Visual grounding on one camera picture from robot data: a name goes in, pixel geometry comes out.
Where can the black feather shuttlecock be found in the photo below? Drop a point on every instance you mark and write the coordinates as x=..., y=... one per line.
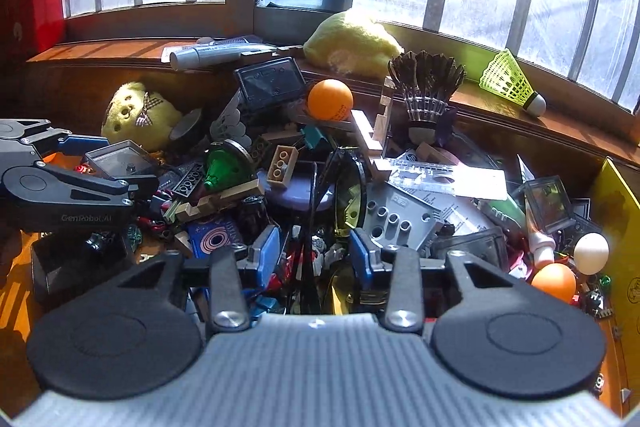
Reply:
x=425, y=92

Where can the dark clear plastic case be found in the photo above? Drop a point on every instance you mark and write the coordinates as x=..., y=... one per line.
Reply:
x=122, y=162
x=270, y=82
x=547, y=202

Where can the tan toy brick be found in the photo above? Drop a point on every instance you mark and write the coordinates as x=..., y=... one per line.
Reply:
x=280, y=164

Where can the orange ping pong ball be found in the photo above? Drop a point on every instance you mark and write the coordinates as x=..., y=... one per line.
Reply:
x=554, y=282
x=329, y=99

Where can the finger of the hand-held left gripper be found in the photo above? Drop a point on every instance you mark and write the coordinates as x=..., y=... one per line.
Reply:
x=30, y=132
x=110, y=187

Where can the clear plastic ruler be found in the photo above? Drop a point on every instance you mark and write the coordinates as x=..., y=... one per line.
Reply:
x=445, y=179

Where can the white paper manual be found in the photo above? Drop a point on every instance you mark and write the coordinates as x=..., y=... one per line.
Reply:
x=465, y=217

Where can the yellow plush bear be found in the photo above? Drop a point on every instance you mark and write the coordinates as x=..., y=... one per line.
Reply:
x=130, y=114

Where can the red box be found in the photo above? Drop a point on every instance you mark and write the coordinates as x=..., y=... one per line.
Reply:
x=35, y=7

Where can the dark tape roll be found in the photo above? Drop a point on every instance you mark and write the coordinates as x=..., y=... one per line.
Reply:
x=185, y=124

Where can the black plastic tray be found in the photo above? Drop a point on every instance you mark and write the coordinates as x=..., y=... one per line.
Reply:
x=65, y=267

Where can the white ping pong ball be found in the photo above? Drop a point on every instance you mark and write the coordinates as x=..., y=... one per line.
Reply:
x=591, y=253

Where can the wooden window sill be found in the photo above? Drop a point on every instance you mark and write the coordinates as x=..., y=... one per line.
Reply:
x=125, y=49

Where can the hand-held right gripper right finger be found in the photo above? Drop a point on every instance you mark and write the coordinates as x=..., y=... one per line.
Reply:
x=361, y=253

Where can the white mesh shuttlecock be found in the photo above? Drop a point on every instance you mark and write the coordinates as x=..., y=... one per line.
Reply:
x=230, y=122

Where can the yellow-green plastic shuttlecock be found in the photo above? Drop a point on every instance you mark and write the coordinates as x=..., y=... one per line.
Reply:
x=512, y=82

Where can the notched wooden puzzle piece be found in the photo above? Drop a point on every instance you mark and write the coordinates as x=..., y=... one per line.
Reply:
x=372, y=142

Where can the yellow cardboard box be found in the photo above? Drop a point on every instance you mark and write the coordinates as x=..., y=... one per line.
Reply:
x=622, y=232

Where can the white tube on sill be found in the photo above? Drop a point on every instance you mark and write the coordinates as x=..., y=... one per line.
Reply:
x=210, y=53

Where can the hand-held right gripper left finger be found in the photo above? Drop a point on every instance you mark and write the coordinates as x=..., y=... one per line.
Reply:
x=267, y=248

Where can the green dome toy piece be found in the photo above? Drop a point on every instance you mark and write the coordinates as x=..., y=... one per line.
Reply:
x=222, y=167

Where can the grey angled toy panel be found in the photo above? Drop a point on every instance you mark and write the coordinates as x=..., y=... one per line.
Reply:
x=395, y=212

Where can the lavender oval case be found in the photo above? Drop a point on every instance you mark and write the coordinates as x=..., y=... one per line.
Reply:
x=295, y=191

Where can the black toy brick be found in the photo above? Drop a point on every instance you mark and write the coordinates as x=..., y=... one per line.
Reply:
x=187, y=181

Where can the stepped wooden block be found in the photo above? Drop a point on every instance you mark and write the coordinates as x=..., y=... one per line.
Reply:
x=220, y=202

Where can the yellow plush toy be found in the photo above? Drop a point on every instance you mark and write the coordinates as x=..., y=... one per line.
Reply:
x=350, y=42

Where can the green tube white cap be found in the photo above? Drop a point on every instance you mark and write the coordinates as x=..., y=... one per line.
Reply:
x=542, y=249

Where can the wooden desktop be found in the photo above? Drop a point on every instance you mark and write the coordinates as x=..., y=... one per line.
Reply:
x=10, y=282

